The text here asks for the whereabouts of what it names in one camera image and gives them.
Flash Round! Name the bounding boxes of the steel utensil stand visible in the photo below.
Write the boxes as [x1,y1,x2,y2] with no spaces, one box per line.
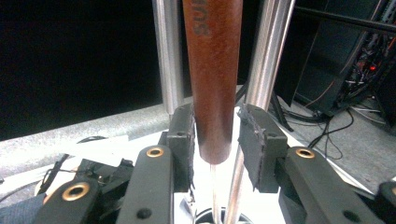
[194,0,297,224]

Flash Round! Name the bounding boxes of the steel spatula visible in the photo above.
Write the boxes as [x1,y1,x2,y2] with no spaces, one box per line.
[151,0,185,120]

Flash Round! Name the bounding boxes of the left hand-held gripper cable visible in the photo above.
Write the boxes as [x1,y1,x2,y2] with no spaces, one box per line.
[36,153,78,197]

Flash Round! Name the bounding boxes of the small ladle brown handle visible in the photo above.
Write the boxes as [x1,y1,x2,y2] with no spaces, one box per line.
[181,0,244,224]

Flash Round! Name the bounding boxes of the black tripod stand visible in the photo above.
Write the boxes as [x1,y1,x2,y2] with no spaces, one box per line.
[269,90,295,133]

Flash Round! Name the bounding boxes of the black floor cables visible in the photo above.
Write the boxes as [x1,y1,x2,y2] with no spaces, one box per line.
[281,104,357,161]

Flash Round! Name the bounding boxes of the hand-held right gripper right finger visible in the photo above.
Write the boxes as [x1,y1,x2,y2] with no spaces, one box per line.
[236,104,289,194]

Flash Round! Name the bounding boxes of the dark equipment rack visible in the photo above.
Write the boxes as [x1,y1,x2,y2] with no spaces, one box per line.
[340,0,396,127]

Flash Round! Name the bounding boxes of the black flat panel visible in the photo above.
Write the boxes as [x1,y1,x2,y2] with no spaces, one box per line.
[293,17,373,115]

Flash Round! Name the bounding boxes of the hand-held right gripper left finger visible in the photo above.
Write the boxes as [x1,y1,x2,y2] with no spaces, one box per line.
[158,104,197,194]

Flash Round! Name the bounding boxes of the white table mat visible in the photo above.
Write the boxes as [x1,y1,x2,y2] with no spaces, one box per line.
[0,85,372,224]

